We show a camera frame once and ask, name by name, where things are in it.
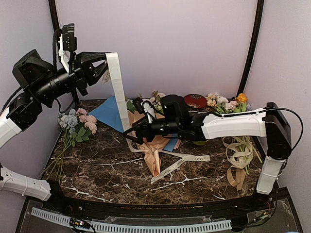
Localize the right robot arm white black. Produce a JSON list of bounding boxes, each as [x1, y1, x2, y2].
[[123, 95, 294, 211]]

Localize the left black frame post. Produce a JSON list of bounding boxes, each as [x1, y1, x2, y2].
[[48, 0, 60, 32]]

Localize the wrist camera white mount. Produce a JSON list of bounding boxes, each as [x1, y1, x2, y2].
[[52, 23, 77, 73], [133, 97, 156, 123]]

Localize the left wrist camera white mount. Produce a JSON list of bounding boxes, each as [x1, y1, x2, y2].
[[52, 23, 77, 73]]

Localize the blue wrapping paper sheet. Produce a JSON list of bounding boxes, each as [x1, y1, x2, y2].
[[87, 96, 180, 151]]

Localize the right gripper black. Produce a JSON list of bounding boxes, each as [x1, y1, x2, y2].
[[122, 115, 181, 145]]

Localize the pile of fake flowers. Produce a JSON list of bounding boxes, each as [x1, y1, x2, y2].
[[45, 108, 97, 183], [205, 92, 263, 175]]

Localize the red round embroidered cushion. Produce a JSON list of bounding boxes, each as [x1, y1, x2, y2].
[[184, 94, 207, 109]]

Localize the white slotted cable duct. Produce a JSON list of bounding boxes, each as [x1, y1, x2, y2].
[[31, 207, 232, 233]]

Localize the beige pink wrapping paper sheet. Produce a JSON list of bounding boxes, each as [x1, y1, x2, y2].
[[127, 110, 173, 177]]

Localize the black frame post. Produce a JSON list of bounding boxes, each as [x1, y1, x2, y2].
[[236, 0, 264, 96], [48, 0, 60, 32]]

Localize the brown twine ribbon bundle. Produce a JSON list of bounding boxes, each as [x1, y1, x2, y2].
[[222, 136, 254, 191]]

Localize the pink rose fake flower stem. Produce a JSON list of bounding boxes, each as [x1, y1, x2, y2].
[[149, 91, 166, 112]]

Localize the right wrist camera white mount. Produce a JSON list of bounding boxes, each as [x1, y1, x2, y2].
[[133, 97, 156, 123]]

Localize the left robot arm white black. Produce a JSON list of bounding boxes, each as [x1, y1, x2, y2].
[[0, 49, 108, 212]]

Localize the white rose fake flower stem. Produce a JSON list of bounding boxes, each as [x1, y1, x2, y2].
[[125, 94, 142, 114]]

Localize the white printed ribbon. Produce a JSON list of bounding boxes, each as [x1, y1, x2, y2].
[[105, 52, 210, 183]]

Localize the lime green bowl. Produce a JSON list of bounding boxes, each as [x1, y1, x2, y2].
[[192, 139, 209, 146]]

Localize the right black frame post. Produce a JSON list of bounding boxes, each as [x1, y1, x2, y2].
[[236, 0, 264, 96]]

